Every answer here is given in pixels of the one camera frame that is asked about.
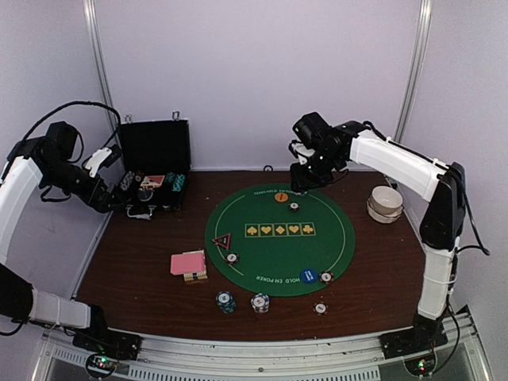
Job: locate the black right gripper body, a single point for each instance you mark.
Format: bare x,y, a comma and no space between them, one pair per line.
319,173

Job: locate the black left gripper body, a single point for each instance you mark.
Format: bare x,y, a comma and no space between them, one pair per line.
97,203

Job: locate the orange round button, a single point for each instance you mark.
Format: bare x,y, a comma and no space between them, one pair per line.
281,197

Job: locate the blue round button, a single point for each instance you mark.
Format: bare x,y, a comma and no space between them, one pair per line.
309,276

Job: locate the red triangular dealer marker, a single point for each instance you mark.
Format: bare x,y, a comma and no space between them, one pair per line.
223,241

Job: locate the brown chip stack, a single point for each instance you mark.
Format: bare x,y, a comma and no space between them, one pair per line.
320,308

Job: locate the blue white chip stack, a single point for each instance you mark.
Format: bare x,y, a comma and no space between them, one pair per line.
260,303

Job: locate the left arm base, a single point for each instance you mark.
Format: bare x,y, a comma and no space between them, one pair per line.
107,352

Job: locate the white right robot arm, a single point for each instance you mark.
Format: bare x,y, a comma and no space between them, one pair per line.
320,149

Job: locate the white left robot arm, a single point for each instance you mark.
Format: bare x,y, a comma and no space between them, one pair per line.
45,162

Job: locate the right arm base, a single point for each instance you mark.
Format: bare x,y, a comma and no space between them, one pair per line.
416,347

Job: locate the white black chips in case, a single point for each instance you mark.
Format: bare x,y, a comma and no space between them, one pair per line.
130,178

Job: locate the red card deck in case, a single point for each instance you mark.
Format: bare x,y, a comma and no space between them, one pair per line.
152,181

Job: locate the black poker case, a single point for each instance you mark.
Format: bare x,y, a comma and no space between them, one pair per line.
156,148

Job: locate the upper white bowl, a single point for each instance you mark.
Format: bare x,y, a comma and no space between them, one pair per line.
385,199

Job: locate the round green poker mat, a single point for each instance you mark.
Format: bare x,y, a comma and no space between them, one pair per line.
275,244

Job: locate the pink playing card deck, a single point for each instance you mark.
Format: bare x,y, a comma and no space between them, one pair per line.
177,264

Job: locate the dark blue chip stack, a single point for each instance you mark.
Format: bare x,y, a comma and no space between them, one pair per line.
226,302

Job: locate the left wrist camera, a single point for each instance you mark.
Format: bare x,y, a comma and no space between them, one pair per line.
103,157

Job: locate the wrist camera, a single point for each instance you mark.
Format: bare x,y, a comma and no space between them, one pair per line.
310,131
103,157

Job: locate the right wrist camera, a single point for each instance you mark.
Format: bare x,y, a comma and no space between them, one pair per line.
310,131

